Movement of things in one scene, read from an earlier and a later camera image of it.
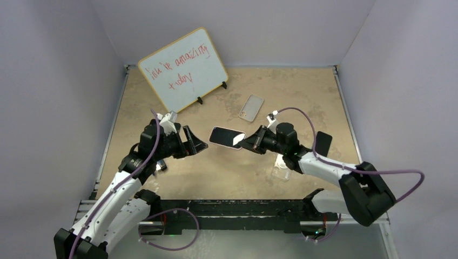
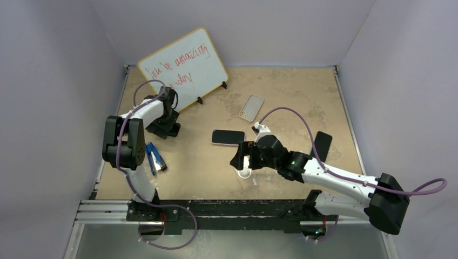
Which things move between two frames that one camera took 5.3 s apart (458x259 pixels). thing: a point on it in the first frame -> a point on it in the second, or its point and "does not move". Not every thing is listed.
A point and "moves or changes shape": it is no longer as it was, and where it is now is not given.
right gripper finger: [258, 136] -> [255, 158]
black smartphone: [226, 137] does not move
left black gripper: [192, 145] -> [153, 127]
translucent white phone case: [251, 107] does not move
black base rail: [229, 216] does not move
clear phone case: [280, 170] moves or changes shape
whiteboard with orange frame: [183, 70] does not move
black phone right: [323, 143] does not move
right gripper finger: [256, 145] -> [244, 149]
